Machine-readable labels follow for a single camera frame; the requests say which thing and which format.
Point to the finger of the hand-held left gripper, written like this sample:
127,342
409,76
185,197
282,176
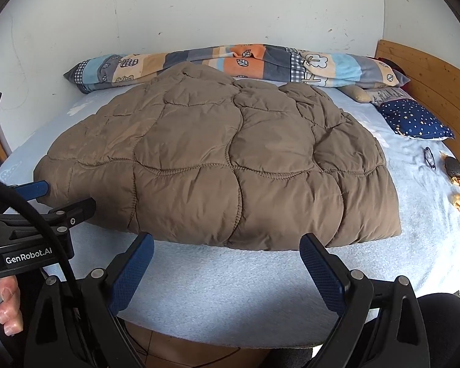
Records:
34,190
76,211

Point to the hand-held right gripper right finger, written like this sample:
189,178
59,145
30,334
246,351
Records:
322,272

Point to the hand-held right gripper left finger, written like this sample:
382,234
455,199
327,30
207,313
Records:
132,272

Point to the brown quilted hooded jacket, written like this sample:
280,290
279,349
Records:
214,153

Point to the person's left hand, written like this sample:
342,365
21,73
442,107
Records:
11,306

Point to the light blue cloud bedsheet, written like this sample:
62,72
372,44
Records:
234,295

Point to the black eyeglasses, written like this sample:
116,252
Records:
430,161

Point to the navy star pillow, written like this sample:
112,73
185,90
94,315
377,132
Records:
414,119

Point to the beige pillow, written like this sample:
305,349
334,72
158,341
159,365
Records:
356,94

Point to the grey printed pillow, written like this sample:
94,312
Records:
387,94

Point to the dark red cloth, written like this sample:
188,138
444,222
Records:
391,64

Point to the rolled patchwork quilt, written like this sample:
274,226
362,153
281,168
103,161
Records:
253,59

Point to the wooden headboard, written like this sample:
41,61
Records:
425,73

